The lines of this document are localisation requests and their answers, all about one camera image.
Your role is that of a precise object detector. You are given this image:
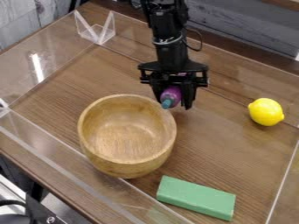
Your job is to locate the brown wooden bowl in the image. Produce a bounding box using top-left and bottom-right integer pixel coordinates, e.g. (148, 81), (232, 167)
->
(77, 94), (177, 179)

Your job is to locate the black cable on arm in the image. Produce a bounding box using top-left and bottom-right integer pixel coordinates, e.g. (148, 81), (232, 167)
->
(181, 27), (204, 53)

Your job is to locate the clear acrylic corner bracket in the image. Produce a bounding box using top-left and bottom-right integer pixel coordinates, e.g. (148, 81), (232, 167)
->
(73, 10), (116, 46)

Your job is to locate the purple toy eggplant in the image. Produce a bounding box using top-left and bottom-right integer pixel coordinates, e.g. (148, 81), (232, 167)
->
(160, 86), (183, 109)

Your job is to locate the clear acrylic front wall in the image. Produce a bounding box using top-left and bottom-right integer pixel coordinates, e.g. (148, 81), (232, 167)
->
(0, 108), (193, 224)

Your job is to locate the black cable lower left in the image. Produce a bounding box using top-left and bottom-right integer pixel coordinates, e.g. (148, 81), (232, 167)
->
(0, 199), (33, 224)

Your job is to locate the green rectangular sponge block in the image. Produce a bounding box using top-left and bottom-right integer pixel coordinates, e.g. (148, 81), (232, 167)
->
(156, 176), (236, 221)

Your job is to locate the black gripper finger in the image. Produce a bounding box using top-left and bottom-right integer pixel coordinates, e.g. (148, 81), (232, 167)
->
(151, 82), (167, 102)
(181, 81), (196, 109)

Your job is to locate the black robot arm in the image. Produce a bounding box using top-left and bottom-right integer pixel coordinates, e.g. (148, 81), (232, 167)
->
(137, 0), (209, 109)

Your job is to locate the yellow toy lemon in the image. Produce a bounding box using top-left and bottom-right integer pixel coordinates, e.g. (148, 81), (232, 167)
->
(247, 98), (285, 127)

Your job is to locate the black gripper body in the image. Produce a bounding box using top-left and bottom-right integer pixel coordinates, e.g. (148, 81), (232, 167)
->
(137, 38), (208, 88)

